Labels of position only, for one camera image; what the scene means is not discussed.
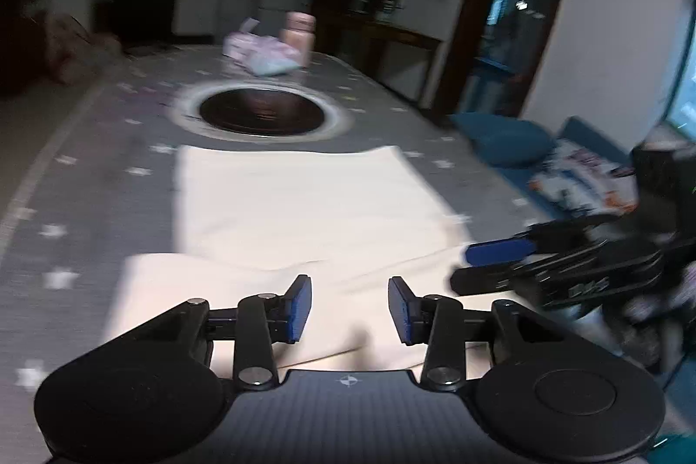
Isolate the wooden door frame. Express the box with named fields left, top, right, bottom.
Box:
left=432, top=0, right=580, bottom=122

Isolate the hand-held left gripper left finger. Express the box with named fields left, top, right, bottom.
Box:
left=109, top=274, right=313, bottom=391

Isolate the printed snack bag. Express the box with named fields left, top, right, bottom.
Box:
left=530, top=140, right=637, bottom=217

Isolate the blue sofa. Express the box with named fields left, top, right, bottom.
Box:
left=448, top=110, right=648, bottom=226

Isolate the pink baby rocker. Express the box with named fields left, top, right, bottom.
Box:
left=46, top=13, right=120, bottom=84

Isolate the pastel tissue pack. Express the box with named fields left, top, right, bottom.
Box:
left=223, top=17, right=302, bottom=76

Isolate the grey star tablecloth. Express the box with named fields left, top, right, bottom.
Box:
left=0, top=43, right=545, bottom=464

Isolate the pink bottle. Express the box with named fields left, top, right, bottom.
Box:
left=280, top=11, right=315, bottom=63

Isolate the cream cloth garment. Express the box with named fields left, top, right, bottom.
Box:
left=106, top=144, right=490, bottom=378

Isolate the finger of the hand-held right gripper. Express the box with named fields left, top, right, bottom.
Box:
left=466, top=218, right=626, bottom=269
left=450, top=247, right=599, bottom=297

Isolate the round built-in cooktop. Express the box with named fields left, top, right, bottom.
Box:
left=168, top=80, right=354, bottom=150

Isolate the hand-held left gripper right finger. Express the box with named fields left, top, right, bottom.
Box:
left=387, top=275, right=593, bottom=391

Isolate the wooden side table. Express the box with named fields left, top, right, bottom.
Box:
left=315, top=15, right=442, bottom=100

